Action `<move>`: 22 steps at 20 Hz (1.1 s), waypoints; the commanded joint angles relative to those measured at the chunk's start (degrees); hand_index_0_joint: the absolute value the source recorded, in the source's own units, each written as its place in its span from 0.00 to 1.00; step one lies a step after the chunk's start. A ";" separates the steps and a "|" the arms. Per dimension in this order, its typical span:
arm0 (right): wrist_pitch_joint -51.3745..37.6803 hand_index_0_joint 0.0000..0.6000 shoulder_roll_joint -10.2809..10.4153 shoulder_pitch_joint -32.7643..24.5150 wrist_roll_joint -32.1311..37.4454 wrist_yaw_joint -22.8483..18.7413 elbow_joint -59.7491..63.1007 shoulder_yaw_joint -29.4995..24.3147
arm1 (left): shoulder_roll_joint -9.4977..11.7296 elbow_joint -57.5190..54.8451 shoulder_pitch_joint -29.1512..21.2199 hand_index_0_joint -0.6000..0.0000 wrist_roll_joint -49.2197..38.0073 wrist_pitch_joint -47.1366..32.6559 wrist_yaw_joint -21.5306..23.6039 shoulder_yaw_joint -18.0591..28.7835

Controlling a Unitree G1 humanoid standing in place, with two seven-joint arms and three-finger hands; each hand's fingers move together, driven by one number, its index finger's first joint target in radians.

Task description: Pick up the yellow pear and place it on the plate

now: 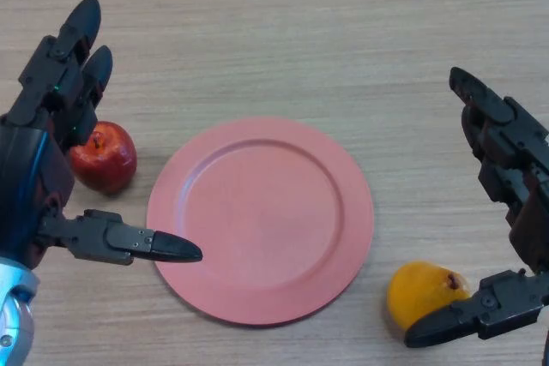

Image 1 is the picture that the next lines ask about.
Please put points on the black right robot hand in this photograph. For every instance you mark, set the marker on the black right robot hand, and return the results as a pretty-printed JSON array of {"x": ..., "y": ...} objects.
[{"x": 525, "y": 160}]

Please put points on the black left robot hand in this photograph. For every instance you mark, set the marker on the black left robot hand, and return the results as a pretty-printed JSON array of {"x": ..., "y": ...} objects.
[{"x": 30, "y": 169}]

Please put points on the yellow pear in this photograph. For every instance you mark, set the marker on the yellow pear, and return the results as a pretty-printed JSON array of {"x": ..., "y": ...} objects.
[{"x": 418, "y": 293}]

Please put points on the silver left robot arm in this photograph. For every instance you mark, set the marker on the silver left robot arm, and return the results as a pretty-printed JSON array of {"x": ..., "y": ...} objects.
[{"x": 15, "y": 319}]

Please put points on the pink round plate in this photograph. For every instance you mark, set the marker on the pink round plate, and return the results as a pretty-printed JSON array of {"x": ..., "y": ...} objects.
[{"x": 266, "y": 220}]

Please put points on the red apple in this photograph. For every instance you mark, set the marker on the red apple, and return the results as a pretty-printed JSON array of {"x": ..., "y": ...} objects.
[{"x": 109, "y": 166}]

